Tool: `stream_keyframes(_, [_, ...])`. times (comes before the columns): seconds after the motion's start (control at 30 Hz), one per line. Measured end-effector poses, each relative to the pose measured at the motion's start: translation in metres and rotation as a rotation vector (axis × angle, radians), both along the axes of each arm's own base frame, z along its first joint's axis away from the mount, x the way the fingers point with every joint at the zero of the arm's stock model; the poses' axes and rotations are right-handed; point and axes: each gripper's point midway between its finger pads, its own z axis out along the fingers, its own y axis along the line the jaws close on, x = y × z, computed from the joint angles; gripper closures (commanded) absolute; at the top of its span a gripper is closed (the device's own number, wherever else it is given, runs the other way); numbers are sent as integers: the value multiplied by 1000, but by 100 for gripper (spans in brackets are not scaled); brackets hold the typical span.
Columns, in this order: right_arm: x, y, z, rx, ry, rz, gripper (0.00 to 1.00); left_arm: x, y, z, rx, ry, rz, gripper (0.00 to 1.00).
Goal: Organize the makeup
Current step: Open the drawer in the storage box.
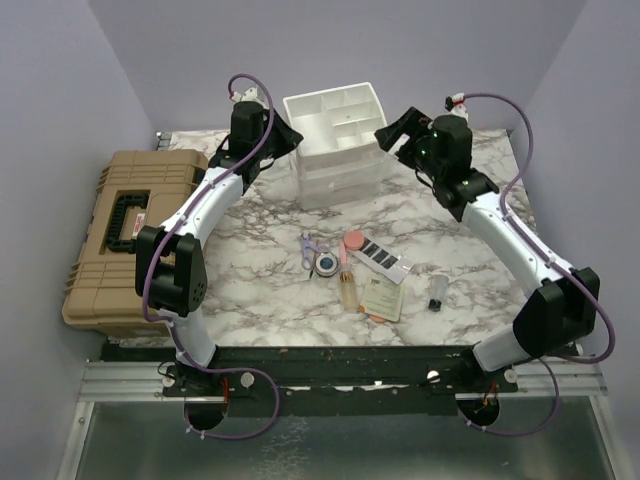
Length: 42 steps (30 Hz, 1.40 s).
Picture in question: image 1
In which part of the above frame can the eyeshadow palette plastic sleeve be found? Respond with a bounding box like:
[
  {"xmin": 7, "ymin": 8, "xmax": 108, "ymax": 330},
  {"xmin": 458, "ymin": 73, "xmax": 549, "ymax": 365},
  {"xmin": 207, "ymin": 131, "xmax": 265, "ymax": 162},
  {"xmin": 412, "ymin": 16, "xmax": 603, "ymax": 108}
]
[{"xmin": 350, "ymin": 236, "xmax": 414, "ymax": 285}]

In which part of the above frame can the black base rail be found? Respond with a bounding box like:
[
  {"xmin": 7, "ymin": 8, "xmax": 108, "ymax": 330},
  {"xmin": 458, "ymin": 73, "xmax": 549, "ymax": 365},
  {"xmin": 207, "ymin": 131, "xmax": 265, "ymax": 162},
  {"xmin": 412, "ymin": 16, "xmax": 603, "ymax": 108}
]
[{"xmin": 100, "ymin": 343, "xmax": 517, "ymax": 417}]

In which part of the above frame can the round blue lid jar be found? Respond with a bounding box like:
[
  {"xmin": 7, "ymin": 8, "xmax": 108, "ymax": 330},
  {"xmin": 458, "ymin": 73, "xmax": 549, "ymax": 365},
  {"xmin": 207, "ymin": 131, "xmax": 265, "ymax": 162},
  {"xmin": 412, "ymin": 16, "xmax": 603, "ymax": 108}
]
[{"xmin": 314, "ymin": 252, "xmax": 339, "ymax": 278}]

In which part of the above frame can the purple eyelash curler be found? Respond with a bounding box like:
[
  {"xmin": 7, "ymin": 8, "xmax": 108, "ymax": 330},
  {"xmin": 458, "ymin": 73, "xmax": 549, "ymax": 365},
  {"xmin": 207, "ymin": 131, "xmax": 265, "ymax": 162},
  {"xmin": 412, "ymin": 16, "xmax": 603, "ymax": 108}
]
[{"xmin": 299, "ymin": 233, "xmax": 330, "ymax": 271}]

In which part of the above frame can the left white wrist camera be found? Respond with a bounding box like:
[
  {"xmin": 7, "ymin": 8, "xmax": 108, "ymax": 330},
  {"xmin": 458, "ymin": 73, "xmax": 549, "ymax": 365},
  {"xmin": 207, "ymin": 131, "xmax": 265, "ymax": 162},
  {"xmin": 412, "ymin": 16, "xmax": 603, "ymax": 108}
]
[{"xmin": 229, "ymin": 85, "xmax": 263, "ymax": 104}]

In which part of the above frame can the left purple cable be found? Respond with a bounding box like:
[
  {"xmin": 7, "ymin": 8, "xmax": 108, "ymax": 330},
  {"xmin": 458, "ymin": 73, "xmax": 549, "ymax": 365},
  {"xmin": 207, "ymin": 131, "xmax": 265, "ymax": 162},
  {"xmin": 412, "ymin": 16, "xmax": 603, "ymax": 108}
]
[{"xmin": 142, "ymin": 73, "xmax": 281, "ymax": 441}]

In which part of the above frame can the tan hard tool case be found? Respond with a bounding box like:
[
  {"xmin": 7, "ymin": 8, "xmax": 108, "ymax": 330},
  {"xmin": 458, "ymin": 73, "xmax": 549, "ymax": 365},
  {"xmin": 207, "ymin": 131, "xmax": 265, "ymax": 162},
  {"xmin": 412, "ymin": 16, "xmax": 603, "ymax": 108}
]
[{"xmin": 62, "ymin": 150, "xmax": 208, "ymax": 339}]

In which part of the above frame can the frosted gold cap bottle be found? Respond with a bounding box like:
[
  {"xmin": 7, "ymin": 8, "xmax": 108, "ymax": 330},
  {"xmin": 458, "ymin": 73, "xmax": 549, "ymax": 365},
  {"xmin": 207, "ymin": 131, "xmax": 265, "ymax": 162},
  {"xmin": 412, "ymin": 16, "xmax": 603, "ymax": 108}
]
[{"xmin": 339, "ymin": 269, "xmax": 359, "ymax": 313}]

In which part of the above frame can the purple cable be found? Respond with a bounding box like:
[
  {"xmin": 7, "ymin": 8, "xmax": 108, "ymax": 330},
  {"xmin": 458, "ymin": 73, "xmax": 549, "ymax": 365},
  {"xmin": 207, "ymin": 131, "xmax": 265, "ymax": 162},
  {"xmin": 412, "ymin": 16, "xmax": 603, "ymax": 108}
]
[
  {"xmin": 449, "ymin": 91, "xmax": 617, "ymax": 435},
  {"xmin": 142, "ymin": 73, "xmax": 281, "ymax": 441}
]

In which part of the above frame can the white makeup organizer with drawers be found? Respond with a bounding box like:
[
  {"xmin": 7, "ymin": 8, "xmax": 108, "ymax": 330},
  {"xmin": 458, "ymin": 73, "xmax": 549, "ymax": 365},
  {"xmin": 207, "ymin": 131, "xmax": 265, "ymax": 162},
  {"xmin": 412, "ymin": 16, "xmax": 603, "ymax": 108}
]
[{"xmin": 283, "ymin": 82, "xmax": 388, "ymax": 210}]

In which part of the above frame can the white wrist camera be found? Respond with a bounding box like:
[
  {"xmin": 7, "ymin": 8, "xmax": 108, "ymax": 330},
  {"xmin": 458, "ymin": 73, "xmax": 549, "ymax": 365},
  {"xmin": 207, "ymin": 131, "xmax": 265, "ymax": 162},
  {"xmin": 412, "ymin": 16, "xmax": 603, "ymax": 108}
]
[
  {"xmin": 445, "ymin": 93, "xmax": 469, "ymax": 120},
  {"xmin": 229, "ymin": 85, "xmax": 263, "ymax": 104}
]

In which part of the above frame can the clear vial black cap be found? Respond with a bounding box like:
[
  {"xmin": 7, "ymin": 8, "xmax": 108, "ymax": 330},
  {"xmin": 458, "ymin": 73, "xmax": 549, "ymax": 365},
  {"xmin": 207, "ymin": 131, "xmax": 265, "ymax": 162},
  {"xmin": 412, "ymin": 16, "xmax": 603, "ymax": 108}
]
[{"xmin": 428, "ymin": 275, "xmax": 449, "ymax": 312}]

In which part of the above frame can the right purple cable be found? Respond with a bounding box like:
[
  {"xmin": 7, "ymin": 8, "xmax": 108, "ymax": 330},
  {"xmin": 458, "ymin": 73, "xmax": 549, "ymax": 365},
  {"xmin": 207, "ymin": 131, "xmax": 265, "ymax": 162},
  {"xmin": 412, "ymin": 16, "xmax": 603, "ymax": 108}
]
[{"xmin": 449, "ymin": 91, "xmax": 617, "ymax": 435}]

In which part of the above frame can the pink round compact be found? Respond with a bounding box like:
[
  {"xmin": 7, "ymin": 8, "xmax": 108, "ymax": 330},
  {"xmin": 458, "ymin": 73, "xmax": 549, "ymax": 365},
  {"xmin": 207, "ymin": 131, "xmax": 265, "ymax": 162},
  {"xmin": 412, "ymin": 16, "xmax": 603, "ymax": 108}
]
[{"xmin": 343, "ymin": 231, "xmax": 366, "ymax": 251}]

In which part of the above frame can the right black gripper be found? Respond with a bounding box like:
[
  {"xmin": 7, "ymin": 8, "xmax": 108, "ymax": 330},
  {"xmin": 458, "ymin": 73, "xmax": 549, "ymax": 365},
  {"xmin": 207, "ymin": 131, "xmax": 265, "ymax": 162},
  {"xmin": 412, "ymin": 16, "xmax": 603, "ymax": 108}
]
[{"xmin": 373, "ymin": 107, "xmax": 443, "ymax": 183}]

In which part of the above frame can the cream sachet with barcode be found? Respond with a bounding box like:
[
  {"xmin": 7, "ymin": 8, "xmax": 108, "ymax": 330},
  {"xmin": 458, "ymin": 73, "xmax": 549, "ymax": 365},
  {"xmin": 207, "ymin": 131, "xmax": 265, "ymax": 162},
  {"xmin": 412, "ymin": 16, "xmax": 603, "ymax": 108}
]
[{"xmin": 359, "ymin": 275, "xmax": 404, "ymax": 323}]

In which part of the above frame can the pink handled brush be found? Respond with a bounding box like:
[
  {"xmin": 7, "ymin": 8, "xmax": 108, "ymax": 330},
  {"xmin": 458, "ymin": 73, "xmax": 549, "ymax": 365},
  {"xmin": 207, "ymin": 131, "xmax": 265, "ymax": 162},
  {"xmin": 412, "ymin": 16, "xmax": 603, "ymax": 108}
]
[{"xmin": 339, "ymin": 240, "xmax": 350, "ymax": 274}]

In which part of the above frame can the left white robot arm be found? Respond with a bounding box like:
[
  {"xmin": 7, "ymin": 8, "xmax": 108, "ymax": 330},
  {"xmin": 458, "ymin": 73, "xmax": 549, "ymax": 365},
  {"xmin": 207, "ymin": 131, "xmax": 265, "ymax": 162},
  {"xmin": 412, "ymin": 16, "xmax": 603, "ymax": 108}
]
[{"xmin": 135, "ymin": 101, "xmax": 303, "ymax": 395}]

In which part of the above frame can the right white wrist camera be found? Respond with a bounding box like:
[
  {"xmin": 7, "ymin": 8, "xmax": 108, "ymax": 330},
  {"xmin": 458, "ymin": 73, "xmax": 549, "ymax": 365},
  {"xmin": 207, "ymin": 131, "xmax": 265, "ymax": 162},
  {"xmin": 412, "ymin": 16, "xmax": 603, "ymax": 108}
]
[{"xmin": 445, "ymin": 93, "xmax": 469, "ymax": 120}]

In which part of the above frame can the aluminium rail frame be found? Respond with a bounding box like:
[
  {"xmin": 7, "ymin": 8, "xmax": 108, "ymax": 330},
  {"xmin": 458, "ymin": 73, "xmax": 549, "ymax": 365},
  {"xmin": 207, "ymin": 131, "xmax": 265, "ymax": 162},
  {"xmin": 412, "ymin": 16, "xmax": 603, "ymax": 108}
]
[{"xmin": 59, "ymin": 359, "xmax": 628, "ymax": 479}]

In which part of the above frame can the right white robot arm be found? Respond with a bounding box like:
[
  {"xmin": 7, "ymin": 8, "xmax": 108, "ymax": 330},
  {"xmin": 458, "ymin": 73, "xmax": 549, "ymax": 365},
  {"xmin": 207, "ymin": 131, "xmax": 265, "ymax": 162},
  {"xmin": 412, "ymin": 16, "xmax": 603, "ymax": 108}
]
[{"xmin": 374, "ymin": 108, "xmax": 600, "ymax": 391}]

